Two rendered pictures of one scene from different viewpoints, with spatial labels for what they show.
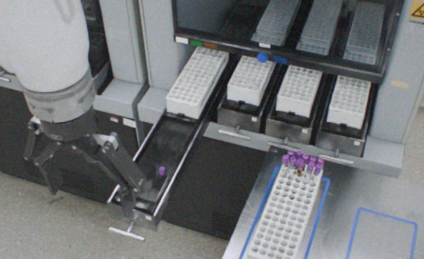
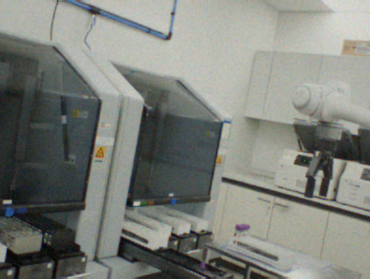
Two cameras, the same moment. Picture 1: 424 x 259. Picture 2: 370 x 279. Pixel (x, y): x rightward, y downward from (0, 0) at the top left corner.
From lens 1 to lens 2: 2.02 m
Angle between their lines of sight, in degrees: 76
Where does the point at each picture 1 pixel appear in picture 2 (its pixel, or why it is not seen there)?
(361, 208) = not seen: hidden behind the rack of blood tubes
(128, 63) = (90, 241)
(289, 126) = (189, 240)
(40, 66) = not seen: hidden behind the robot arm
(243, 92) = (166, 228)
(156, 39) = (114, 212)
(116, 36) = (88, 217)
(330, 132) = (202, 235)
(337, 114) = (200, 225)
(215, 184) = not seen: outside the picture
